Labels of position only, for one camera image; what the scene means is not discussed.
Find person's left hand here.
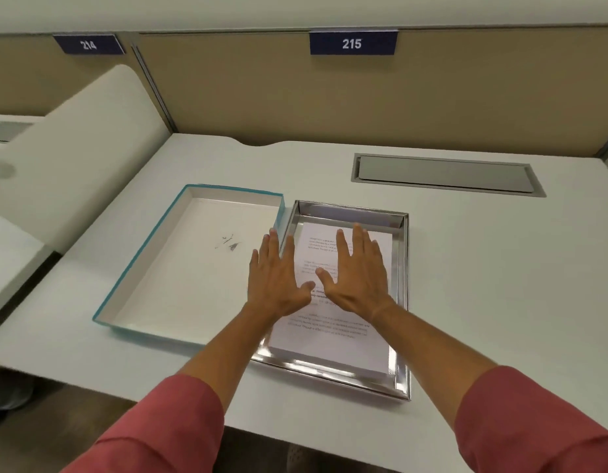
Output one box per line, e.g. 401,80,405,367
246,229,317,321

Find person's right hand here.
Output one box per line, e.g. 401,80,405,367
315,223,398,324

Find person's right forearm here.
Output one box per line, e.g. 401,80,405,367
370,301,608,473

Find person's left forearm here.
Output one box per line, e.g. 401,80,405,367
62,304,286,473

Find silver metal tray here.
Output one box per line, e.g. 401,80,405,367
250,200,411,401

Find stack of white printed paper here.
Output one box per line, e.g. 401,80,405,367
267,221,394,381

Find teal cardboard box lid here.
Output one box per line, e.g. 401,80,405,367
92,184,286,346

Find beige partition panel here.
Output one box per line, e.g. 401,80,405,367
138,27,608,158
0,34,157,117

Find white desk divider panel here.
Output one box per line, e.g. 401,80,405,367
0,64,172,256

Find blue number sign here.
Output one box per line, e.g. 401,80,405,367
309,29,398,56
53,34,126,56

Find dark grey object under desk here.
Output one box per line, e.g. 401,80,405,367
0,372,36,425

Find grey desk cable hatch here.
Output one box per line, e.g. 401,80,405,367
0,121,34,144
351,153,547,198

